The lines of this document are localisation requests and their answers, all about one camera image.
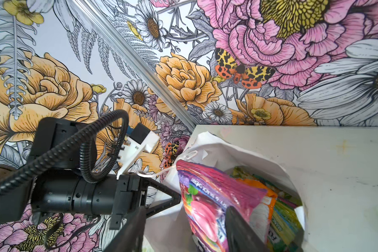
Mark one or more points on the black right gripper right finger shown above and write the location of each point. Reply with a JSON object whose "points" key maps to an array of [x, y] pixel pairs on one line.
{"points": [[240, 236]]}

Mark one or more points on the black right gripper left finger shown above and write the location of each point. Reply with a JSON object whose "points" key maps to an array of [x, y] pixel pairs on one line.
{"points": [[130, 238]]}

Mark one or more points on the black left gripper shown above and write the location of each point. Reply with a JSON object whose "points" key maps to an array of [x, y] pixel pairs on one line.
{"points": [[114, 196]]}

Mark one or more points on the orange snack packet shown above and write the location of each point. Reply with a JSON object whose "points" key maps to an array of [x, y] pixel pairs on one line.
{"points": [[261, 216]]}

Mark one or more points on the floral paper gift bag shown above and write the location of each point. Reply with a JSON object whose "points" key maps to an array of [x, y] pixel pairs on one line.
{"points": [[168, 231]]}

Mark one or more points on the green Fox's candy bag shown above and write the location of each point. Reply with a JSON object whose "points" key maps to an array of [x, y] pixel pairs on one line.
{"points": [[284, 225]]}

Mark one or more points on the purple Fox's bag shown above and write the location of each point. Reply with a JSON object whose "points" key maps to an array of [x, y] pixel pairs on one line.
{"points": [[207, 193]]}

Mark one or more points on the left aluminium corner post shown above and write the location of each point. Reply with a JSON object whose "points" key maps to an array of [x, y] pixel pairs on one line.
{"points": [[100, 23]]}

